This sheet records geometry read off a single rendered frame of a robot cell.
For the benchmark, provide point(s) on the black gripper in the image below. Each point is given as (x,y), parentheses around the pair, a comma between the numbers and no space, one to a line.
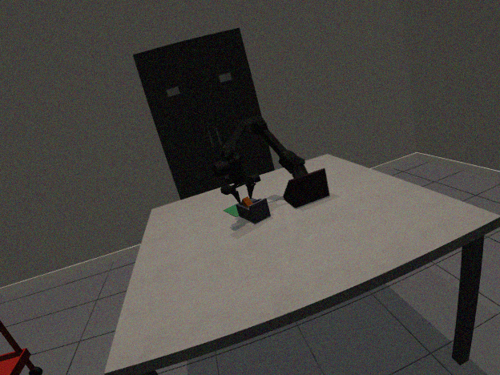
(239,180)

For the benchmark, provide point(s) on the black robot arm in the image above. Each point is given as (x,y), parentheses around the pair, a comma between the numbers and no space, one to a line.
(288,159)

